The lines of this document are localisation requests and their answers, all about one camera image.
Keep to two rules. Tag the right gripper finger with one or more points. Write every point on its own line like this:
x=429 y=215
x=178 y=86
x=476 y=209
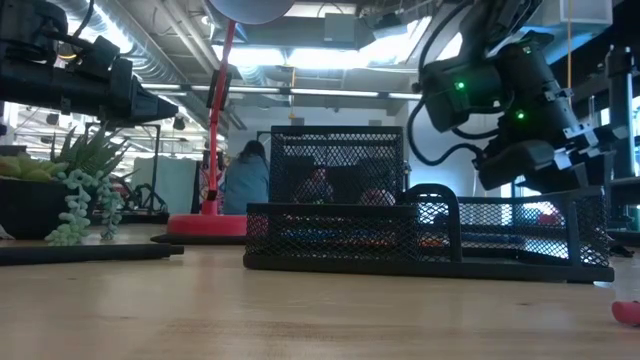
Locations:
x=614 y=136
x=595 y=172

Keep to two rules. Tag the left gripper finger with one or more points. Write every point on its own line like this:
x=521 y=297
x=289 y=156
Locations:
x=150 y=107

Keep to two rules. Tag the red desk lamp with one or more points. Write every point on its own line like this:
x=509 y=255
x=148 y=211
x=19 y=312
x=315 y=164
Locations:
x=205 y=226

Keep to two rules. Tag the yellow pencil pink eraser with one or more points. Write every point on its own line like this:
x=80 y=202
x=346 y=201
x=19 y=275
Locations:
x=627 y=313

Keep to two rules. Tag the black mesh desk organizer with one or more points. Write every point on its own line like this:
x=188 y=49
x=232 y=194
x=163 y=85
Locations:
x=350 y=235

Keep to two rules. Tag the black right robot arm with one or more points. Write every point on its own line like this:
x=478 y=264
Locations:
x=460 y=90

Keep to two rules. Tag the black metal pole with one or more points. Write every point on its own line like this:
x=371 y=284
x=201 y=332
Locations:
x=621 y=110

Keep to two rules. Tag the pale teal partition panel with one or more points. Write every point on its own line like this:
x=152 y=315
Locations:
x=172 y=185

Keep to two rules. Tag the colourful patterned panel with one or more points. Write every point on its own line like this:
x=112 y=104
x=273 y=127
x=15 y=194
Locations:
x=205 y=175

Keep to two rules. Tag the person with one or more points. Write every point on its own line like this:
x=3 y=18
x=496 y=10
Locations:
x=245 y=182

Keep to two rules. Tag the potted succulent plant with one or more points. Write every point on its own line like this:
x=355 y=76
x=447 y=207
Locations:
x=30 y=210

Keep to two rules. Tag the long ceiling light tube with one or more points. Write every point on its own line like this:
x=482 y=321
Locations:
x=330 y=92

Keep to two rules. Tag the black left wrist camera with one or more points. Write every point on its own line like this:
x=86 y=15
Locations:
x=97 y=55

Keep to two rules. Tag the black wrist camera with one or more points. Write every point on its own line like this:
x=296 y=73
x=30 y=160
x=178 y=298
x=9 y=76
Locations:
x=97 y=55
x=515 y=165

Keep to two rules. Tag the black metal stand frame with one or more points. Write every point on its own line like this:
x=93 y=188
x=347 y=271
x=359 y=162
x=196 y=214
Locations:
x=156 y=170

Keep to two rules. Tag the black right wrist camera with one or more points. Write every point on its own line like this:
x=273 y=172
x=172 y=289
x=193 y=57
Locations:
x=515 y=165

